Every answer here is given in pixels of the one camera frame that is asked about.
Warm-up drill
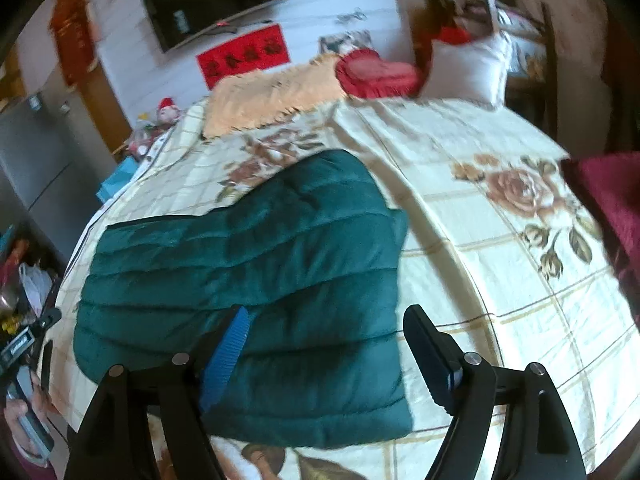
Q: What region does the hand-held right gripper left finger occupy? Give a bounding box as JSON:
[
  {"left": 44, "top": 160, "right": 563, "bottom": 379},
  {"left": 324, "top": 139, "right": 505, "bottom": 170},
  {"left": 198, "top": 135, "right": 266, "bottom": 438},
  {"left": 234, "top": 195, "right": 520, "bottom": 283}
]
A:
[{"left": 64, "top": 304, "right": 251, "bottom": 480}]

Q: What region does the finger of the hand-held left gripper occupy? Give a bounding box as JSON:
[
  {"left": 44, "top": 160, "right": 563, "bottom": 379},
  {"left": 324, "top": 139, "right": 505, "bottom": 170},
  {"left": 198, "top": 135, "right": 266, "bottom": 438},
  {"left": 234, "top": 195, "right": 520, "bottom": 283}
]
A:
[{"left": 40, "top": 341, "right": 55, "bottom": 397}]

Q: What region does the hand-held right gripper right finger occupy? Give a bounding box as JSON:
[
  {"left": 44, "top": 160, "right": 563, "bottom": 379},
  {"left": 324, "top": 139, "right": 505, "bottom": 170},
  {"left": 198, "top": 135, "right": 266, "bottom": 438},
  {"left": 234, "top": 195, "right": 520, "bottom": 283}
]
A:
[{"left": 402, "top": 304, "right": 586, "bottom": 480}]

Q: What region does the green quilted jacket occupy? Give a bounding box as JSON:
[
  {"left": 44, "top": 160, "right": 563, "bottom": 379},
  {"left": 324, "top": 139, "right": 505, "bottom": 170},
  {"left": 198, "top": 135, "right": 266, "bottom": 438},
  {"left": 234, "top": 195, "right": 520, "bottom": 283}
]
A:
[{"left": 72, "top": 149, "right": 415, "bottom": 450}]

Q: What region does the person's left hand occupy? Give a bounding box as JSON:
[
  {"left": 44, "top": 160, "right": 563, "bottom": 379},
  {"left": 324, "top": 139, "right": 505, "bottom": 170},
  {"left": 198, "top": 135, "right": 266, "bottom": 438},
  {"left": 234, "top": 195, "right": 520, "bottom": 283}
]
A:
[{"left": 0, "top": 375, "right": 57, "bottom": 467}]

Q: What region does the white plastic bag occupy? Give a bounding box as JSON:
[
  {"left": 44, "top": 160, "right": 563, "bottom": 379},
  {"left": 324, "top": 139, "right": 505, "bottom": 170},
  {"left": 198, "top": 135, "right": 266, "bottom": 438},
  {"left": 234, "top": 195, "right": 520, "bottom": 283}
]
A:
[{"left": 19, "top": 261, "right": 52, "bottom": 317}]

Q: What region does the floral checked bed cover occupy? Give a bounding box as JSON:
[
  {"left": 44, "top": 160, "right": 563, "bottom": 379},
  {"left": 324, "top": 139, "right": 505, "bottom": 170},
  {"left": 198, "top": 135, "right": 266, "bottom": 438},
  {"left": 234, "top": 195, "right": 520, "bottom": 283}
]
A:
[{"left": 47, "top": 95, "right": 640, "bottom": 480}]

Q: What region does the grey refrigerator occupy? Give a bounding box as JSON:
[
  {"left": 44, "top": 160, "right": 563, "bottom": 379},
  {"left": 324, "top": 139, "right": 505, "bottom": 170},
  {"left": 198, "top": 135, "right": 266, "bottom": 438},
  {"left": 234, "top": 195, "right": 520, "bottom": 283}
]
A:
[{"left": 0, "top": 85, "right": 117, "bottom": 243}]

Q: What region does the blue bag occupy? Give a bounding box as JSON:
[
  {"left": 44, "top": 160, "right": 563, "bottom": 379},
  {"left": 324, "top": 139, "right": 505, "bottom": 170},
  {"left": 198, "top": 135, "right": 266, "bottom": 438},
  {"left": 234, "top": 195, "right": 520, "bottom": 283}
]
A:
[{"left": 96, "top": 156, "right": 139, "bottom": 202}]

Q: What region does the magenta cloth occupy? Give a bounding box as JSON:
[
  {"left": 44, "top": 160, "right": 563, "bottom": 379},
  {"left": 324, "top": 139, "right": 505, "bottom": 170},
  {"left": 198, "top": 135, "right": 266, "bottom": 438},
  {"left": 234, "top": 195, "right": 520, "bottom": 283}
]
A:
[{"left": 559, "top": 151, "right": 640, "bottom": 333}]

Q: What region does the pile of bottles and bags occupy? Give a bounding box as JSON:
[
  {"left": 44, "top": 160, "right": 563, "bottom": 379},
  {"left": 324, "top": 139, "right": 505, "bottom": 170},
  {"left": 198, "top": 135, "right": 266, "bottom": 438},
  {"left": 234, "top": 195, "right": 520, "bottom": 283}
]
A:
[{"left": 125, "top": 112, "right": 166, "bottom": 161}]

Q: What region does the stuffed toy with red hat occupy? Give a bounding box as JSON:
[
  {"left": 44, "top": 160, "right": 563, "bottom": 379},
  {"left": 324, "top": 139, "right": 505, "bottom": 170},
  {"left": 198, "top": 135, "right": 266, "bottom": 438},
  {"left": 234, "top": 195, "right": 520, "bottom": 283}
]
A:
[{"left": 154, "top": 97, "right": 184, "bottom": 127}]

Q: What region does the wooden door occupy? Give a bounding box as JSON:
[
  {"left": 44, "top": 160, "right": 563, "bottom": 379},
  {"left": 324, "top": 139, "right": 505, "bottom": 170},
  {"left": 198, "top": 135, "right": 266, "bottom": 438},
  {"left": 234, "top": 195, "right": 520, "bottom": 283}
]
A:
[{"left": 89, "top": 57, "right": 132, "bottom": 157}]

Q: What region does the beige frilled pillow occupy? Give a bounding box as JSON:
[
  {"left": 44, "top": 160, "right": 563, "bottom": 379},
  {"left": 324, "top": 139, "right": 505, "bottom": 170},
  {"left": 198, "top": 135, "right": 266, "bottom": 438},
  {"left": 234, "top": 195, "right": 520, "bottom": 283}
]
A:
[{"left": 201, "top": 54, "right": 347, "bottom": 141}]

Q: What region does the red frilled pillow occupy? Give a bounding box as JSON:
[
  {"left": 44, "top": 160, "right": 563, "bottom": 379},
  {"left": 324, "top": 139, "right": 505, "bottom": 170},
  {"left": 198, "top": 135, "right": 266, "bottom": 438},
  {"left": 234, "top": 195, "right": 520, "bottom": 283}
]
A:
[{"left": 334, "top": 48, "right": 422, "bottom": 101}]

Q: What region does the white pillow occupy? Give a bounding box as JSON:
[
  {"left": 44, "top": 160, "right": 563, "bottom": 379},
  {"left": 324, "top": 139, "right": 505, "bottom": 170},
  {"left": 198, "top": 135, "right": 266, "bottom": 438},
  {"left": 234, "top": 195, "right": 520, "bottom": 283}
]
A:
[{"left": 419, "top": 34, "right": 514, "bottom": 109}]

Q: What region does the wooden chair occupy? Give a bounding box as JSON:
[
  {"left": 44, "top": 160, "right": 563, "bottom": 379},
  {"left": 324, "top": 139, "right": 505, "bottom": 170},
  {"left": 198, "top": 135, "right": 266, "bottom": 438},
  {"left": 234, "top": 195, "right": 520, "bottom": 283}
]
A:
[{"left": 479, "top": 0, "right": 563, "bottom": 138}]

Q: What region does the red hanging decoration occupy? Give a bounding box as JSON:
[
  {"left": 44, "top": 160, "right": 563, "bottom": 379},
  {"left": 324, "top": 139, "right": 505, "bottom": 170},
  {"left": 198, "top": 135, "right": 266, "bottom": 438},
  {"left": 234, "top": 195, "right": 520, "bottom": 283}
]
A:
[{"left": 49, "top": 0, "right": 97, "bottom": 75}]

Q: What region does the red cloth on chair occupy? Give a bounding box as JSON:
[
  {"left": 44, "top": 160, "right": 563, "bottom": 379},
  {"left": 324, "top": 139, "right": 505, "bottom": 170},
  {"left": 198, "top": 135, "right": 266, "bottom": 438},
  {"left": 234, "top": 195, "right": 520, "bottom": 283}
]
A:
[{"left": 429, "top": 24, "right": 474, "bottom": 47}]

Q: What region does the framed photo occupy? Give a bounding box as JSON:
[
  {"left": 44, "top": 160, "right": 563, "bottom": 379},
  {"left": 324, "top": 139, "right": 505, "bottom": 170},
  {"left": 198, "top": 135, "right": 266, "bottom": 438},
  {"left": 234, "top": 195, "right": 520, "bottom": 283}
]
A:
[{"left": 319, "top": 30, "right": 374, "bottom": 57}]

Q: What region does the red wall banner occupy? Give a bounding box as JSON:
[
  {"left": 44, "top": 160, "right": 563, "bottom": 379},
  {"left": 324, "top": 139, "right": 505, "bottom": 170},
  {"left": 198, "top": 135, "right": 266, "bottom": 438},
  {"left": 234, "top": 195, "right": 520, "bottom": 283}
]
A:
[{"left": 196, "top": 23, "right": 291, "bottom": 92}]

